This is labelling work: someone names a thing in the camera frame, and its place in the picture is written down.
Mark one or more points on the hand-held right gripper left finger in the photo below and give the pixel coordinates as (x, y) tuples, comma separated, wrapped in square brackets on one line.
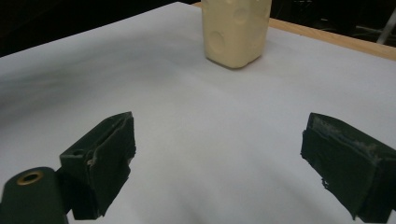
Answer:
[(102, 161)]

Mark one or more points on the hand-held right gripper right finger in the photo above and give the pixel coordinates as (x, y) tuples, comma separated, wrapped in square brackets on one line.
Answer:
[(351, 168)]

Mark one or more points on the cream square container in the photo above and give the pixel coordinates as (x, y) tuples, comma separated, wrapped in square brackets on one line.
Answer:
[(233, 34)]

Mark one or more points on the white metal desk frame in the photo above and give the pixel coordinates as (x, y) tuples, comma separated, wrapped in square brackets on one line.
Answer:
[(387, 28)]

